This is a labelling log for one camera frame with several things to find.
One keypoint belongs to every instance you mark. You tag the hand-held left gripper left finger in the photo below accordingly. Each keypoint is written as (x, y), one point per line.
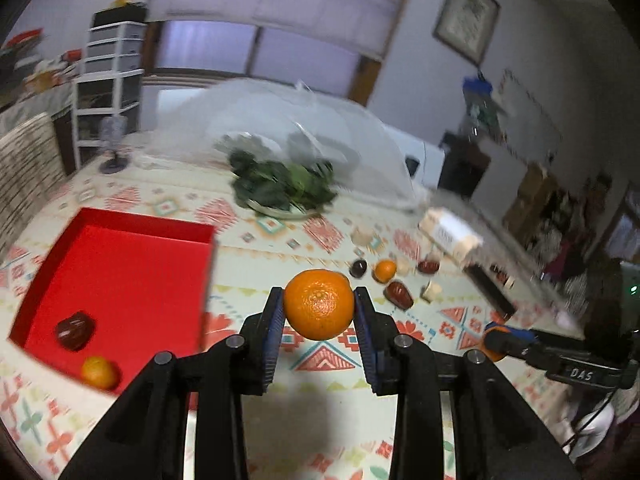
(270, 340)

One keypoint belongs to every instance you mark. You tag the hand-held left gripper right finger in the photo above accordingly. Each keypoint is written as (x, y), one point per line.
(367, 345)

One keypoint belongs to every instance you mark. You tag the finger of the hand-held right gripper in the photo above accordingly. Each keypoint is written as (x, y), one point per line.
(520, 342)

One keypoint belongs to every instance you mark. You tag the small orange mandarin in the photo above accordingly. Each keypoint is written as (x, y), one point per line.
(489, 350)
(100, 372)
(385, 270)

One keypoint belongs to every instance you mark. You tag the large orange mandarin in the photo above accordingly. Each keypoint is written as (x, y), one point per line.
(319, 304)

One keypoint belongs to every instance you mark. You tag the red box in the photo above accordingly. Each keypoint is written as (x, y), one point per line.
(120, 290)

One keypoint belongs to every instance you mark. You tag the dark red jujube date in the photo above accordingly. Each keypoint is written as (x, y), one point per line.
(398, 294)
(429, 265)
(74, 330)

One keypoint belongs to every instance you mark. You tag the black tray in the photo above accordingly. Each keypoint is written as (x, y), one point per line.
(490, 290)

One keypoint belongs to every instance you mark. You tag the wooden block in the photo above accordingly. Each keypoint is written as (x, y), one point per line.
(431, 290)

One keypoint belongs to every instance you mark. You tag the pale green plate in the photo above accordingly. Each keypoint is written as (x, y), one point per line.
(280, 211)

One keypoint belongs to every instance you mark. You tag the tissue paper pack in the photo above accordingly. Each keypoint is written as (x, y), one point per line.
(450, 234)

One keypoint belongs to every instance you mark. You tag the cardboard box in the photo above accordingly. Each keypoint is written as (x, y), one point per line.
(527, 197)

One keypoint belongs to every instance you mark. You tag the plate of green leaves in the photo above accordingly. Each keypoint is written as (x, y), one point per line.
(282, 182)

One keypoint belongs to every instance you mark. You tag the black speaker box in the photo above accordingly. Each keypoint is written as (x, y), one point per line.
(462, 165)

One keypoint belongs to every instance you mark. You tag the white chair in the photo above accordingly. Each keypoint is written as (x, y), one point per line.
(417, 150)

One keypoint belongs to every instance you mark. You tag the white mesh food cover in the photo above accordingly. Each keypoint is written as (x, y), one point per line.
(260, 120)

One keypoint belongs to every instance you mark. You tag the small desk fan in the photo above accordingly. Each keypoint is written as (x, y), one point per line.
(115, 142)

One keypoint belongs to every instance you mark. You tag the patterned chair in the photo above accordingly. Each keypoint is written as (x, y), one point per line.
(27, 175)

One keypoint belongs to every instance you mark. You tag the white plastic drawer unit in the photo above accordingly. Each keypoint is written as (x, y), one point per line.
(107, 85)

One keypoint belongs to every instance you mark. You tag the framed wall picture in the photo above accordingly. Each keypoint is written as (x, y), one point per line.
(466, 15)

